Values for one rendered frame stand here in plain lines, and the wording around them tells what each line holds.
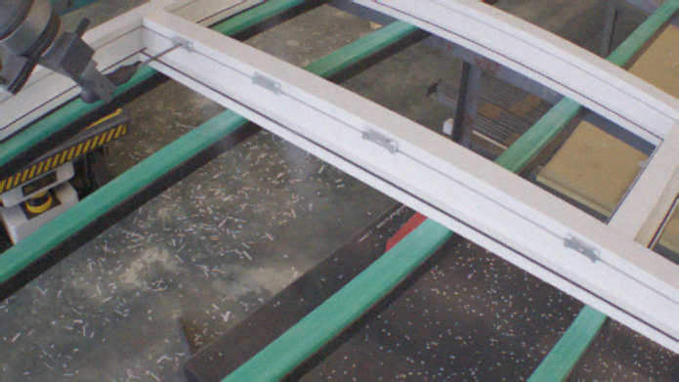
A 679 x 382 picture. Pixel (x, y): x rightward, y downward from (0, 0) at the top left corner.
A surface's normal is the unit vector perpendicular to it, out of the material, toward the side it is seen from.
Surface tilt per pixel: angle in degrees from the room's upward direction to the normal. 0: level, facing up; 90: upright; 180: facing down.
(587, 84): 90
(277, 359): 0
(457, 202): 90
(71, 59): 82
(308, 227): 0
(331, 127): 90
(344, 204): 0
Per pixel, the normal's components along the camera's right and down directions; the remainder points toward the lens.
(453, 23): -0.62, 0.44
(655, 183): 0.08, -0.79
